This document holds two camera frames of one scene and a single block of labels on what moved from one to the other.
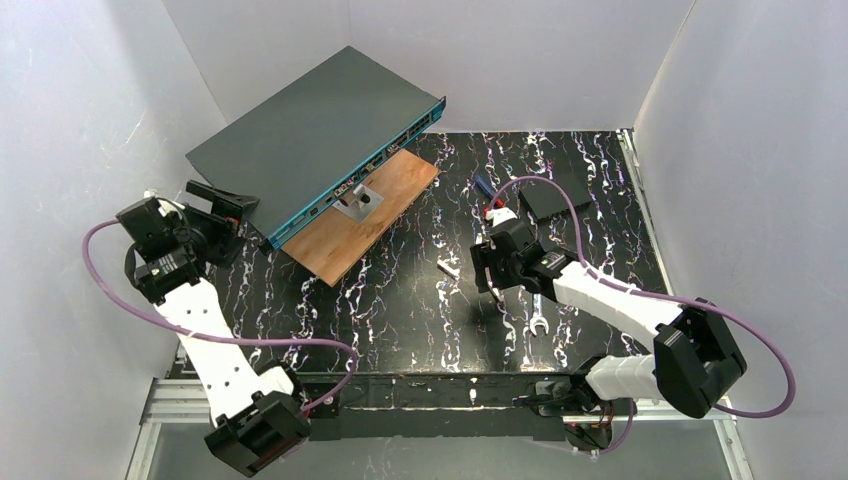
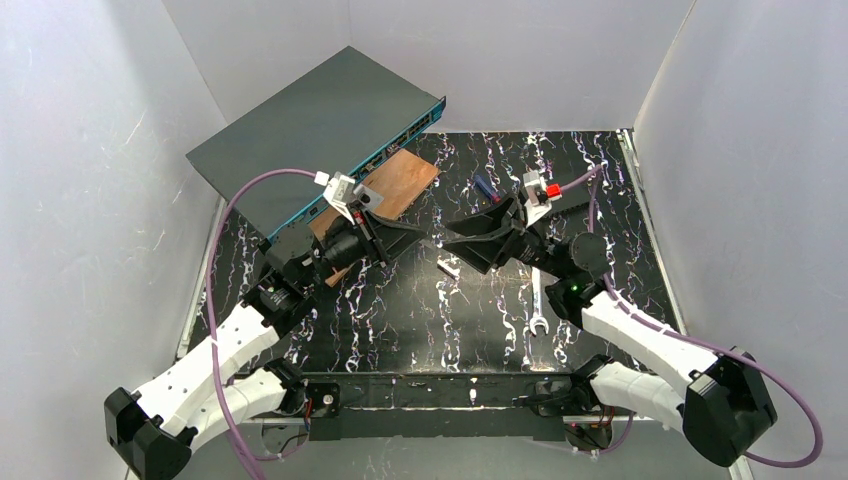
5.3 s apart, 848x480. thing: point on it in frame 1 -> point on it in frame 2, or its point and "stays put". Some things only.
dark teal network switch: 316,142 stays put
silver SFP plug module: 445,266 stays put
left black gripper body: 209,216 -> 370,235
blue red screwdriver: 488,191 stays put
